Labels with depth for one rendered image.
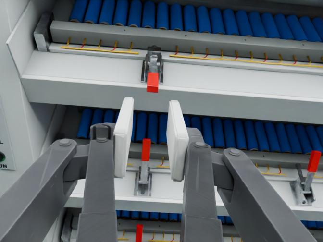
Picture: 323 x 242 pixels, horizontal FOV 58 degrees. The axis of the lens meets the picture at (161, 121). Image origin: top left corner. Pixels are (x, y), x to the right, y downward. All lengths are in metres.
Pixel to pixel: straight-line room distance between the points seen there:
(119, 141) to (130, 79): 0.21
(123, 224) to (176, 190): 0.18
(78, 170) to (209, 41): 0.29
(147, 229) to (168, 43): 0.39
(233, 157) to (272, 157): 0.39
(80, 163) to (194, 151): 0.06
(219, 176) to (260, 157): 0.38
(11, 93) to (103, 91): 0.11
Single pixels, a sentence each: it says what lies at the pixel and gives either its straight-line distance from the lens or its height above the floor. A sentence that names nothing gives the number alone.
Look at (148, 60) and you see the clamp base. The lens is 0.38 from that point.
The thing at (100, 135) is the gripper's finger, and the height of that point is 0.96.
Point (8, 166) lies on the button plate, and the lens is 0.48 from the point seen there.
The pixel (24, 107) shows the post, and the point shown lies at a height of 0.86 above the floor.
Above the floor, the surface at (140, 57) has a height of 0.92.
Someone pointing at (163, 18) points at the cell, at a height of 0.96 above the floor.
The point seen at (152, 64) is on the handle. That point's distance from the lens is 0.36.
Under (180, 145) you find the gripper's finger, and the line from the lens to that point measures 0.17.
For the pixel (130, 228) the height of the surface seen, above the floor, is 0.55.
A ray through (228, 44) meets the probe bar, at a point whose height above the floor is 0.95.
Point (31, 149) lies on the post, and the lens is 0.45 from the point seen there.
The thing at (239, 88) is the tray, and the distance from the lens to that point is 0.39.
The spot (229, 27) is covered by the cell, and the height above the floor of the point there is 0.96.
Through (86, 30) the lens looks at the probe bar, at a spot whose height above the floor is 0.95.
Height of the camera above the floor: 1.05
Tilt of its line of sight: 31 degrees down
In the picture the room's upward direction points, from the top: 6 degrees clockwise
